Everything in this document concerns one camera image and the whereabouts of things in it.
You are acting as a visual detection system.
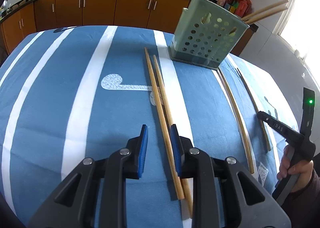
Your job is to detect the red condiment bottles group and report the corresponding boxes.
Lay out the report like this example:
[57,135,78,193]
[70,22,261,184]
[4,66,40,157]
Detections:
[217,0,252,18]

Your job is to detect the brown lower cabinets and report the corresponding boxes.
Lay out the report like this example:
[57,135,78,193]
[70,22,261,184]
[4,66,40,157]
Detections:
[0,0,258,57]

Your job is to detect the blue striped tablecloth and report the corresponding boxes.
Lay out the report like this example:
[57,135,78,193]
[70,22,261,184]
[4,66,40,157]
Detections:
[1,26,247,227]

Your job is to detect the bamboo chopstick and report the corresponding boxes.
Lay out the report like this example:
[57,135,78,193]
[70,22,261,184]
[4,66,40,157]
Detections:
[217,69,256,174]
[153,55,193,219]
[241,0,289,21]
[144,47,184,200]
[245,6,288,25]
[236,68,271,152]

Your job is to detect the person's right hand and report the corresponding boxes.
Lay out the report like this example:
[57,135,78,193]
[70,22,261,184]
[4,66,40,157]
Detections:
[277,145,313,193]

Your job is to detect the green perforated utensil holder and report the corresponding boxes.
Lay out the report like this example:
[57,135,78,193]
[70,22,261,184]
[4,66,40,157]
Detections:
[169,0,249,70]

